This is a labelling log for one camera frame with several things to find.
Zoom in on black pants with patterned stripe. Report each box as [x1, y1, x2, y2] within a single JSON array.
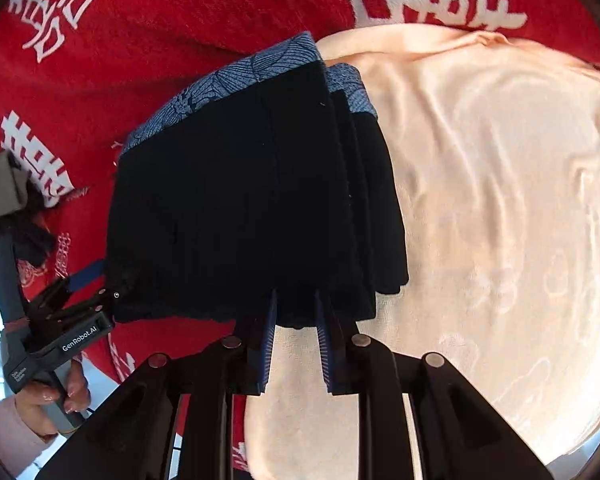
[[105, 32, 408, 328]]

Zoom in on person's left hand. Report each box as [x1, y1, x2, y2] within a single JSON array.
[[15, 360, 92, 440]]

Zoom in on red embroidered cushion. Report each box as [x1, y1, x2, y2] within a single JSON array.
[[18, 260, 47, 290]]

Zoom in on black crumpled garment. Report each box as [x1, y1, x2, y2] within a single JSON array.
[[0, 171, 55, 266]]

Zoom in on grey folded garment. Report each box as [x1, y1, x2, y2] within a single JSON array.
[[0, 152, 28, 218]]

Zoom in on red sofa cover with characters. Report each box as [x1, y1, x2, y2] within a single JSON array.
[[0, 0, 600, 474]]

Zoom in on peach satin blanket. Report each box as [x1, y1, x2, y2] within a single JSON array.
[[243, 23, 600, 480]]

